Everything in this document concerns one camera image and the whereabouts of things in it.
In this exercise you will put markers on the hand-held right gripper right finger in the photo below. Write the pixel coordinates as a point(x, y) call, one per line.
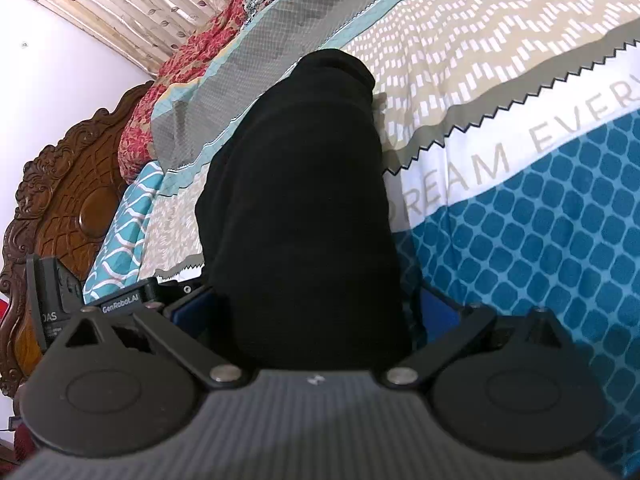
point(437, 312)

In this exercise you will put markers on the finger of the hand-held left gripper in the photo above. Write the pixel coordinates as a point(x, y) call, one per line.
point(182, 290)

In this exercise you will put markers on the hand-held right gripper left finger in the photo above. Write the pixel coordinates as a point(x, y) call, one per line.
point(192, 317)

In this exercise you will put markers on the black pants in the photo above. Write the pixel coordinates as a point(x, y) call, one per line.
point(300, 210)

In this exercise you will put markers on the teal patterned pillow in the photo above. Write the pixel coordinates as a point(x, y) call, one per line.
point(120, 240)

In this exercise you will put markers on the carved wooden headboard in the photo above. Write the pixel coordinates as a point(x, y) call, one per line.
point(65, 200)

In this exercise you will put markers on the red clothing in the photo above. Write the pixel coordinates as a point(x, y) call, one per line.
point(22, 442)

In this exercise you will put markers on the patterned bed sheet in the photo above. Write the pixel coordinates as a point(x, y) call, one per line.
point(500, 135)

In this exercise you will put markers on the red patchwork quilt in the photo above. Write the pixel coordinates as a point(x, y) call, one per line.
point(175, 75)

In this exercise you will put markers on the leaf print curtain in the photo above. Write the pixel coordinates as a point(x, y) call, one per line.
point(130, 5)

